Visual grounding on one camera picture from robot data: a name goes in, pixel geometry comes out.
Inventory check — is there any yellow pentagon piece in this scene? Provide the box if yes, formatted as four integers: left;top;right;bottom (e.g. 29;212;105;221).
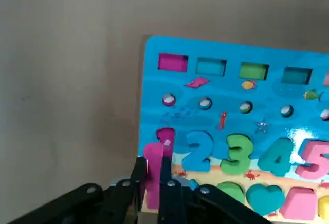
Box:
318;195;329;218

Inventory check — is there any blue wooden toy board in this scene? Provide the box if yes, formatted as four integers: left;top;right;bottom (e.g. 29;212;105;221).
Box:
137;35;329;224

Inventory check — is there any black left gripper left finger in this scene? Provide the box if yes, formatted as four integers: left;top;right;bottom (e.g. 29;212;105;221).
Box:
7;156;148;224

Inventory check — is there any teal heart piece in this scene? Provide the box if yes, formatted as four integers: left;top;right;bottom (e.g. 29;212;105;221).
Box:
246;184;285;216

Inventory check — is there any pink number one piece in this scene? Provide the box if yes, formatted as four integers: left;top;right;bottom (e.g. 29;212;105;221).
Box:
143;141;165;209

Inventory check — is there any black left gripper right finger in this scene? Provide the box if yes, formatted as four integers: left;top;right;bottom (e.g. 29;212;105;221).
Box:
158;156;273;224

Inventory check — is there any blue number two piece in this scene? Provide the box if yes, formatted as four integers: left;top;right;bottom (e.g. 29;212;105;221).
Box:
181;130;214;172

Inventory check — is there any pink trapezoid piece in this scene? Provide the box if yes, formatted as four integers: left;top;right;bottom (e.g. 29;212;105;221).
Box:
279;186;318;221

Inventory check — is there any green number three piece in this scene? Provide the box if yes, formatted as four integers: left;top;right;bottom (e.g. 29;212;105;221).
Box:
220;134;254;175

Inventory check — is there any green circle piece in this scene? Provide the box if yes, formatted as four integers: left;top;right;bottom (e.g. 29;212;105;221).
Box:
217;181;245;204

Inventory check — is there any teal number four piece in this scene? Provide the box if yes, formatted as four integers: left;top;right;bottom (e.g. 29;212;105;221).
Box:
258;138;295;177

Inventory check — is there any pink number five piece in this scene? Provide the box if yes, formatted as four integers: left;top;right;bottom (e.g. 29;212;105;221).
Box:
295;139;329;180

